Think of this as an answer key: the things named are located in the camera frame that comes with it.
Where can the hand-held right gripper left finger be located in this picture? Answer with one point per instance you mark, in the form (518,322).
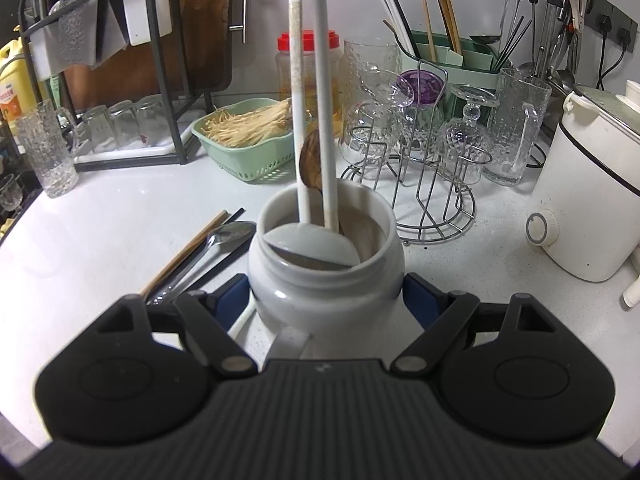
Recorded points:
(232,297)

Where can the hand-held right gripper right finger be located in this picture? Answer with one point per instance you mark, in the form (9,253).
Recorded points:
(422,300)

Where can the black chopstick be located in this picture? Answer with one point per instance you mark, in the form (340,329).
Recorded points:
(220,266)
(235,215)

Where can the small metal spoon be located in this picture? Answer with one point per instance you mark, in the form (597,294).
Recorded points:
(230,234)

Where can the tan wooden chopstick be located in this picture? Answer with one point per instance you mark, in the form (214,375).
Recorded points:
(185,255)

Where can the white mug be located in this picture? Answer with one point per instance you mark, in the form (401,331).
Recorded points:
(325,300)

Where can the large metal spoon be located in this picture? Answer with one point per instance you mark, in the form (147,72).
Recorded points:
(315,247)

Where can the brown wooden spoon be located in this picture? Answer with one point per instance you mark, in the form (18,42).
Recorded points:
(310,160)

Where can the white chopstick yellowed band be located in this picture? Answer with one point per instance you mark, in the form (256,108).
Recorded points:
(299,110)

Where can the green plastic basket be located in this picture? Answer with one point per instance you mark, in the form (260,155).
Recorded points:
(250,160)

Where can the black metal dish rack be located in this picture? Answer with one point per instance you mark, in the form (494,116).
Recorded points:
(150,159)

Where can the bundle of pale thin sticks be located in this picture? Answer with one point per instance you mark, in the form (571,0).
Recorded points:
(240,127)

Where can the wine glass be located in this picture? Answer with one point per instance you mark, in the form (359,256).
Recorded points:
(465,135)
(365,125)

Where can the white drip tray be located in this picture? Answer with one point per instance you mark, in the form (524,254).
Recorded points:
(125,151)

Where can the white electric cooking pot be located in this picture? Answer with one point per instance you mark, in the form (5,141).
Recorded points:
(580,200)

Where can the textured glass mug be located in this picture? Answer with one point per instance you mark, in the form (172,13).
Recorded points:
(510,125)
(370,60)

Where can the small clear glass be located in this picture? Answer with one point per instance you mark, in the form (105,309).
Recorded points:
(95,127)
(123,124)
(150,119)

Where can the textured glass tumbler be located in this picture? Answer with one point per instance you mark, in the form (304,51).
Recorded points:
(47,160)

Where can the kitchen sink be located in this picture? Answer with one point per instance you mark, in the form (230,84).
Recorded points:
(10,225)

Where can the green utensil holder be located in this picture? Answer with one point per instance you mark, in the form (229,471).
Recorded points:
(445,57)

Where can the small stemmed glass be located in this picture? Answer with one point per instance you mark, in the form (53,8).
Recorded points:
(10,192)

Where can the steel ladle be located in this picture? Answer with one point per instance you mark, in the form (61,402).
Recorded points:
(484,39)

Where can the bunch of black chopsticks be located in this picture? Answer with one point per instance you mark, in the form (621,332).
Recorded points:
(512,42)

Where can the red-lidded plastic jar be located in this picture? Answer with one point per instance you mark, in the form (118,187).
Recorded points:
(334,40)

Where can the wooden cutting board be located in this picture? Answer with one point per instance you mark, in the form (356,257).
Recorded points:
(210,20)

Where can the bunch of wooden chopsticks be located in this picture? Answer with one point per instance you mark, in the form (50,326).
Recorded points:
(450,20)

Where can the bunch of white chopsticks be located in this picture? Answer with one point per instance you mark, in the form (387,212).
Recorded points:
(395,15)

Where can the yellow oil bottle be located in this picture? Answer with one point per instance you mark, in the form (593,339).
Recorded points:
(15,90)

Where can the grey textured dish cloth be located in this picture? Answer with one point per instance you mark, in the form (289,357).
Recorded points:
(75,25)

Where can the wall power outlet strip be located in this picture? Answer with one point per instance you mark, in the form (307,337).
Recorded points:
(622,35)

